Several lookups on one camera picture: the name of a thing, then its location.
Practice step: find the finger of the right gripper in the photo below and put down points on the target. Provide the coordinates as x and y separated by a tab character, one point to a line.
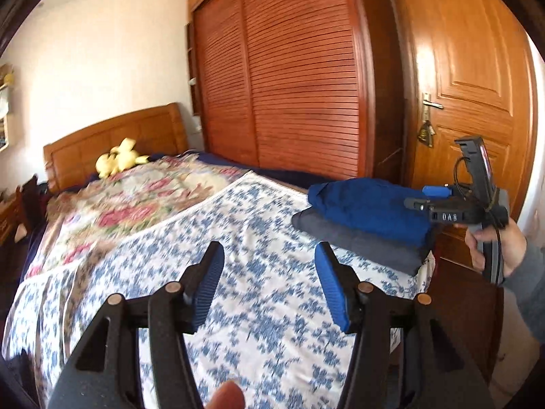
437	191

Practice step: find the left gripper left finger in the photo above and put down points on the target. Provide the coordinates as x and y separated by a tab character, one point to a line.
103	370

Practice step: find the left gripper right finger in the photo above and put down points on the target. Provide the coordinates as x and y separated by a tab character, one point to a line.
402	353

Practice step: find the blue jacket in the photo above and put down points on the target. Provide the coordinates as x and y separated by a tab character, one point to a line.
373	206

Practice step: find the grey sleeve forearm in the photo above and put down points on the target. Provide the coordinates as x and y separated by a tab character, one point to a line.
526	282

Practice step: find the person's right hand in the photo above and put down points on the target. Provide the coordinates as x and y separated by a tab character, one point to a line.
513	242

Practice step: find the person's left hand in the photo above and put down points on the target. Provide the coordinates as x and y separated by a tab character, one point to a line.
228	396

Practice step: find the grey folded garment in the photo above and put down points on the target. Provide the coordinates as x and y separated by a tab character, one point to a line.
386	252

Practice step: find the wooden door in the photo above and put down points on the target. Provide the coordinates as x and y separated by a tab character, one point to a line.
474	58

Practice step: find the blue floral bed sheet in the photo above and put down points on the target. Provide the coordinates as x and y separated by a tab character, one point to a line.
269	328

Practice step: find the pink floral blanket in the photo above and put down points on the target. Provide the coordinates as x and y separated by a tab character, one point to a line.
99	215

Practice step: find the wooden desk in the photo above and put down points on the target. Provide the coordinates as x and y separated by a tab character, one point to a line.
12	216

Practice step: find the wooden chair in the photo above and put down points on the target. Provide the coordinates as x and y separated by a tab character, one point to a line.
31	198

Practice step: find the wooden louvered wardrobe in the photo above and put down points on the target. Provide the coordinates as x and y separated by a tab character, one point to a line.
306	85

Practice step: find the yellow plush toy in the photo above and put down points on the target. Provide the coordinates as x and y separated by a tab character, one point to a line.
119	159

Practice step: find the wooden headboard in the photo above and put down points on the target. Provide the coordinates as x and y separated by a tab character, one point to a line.
70	161

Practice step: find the brass door handle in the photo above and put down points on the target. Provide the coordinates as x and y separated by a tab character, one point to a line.
426	132

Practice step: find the white wall shelf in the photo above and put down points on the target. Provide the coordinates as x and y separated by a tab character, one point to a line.
7	80

